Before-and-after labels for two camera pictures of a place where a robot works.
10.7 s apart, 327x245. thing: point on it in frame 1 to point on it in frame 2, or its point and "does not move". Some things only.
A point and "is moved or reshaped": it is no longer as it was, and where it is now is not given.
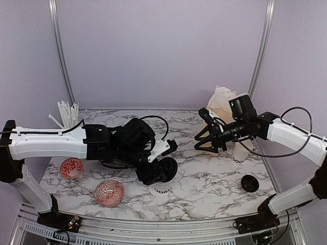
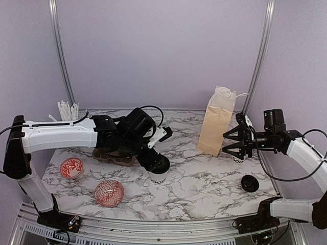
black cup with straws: [69, 114] does not move
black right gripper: [206, 149] to [247, 145]
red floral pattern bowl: [71, 168] does not move
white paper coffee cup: [163, 187] is moved or reshaped
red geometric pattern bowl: [109, 193] does not move
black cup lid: [168, 167] is moved or reshaped
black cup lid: [250, 183] does not move
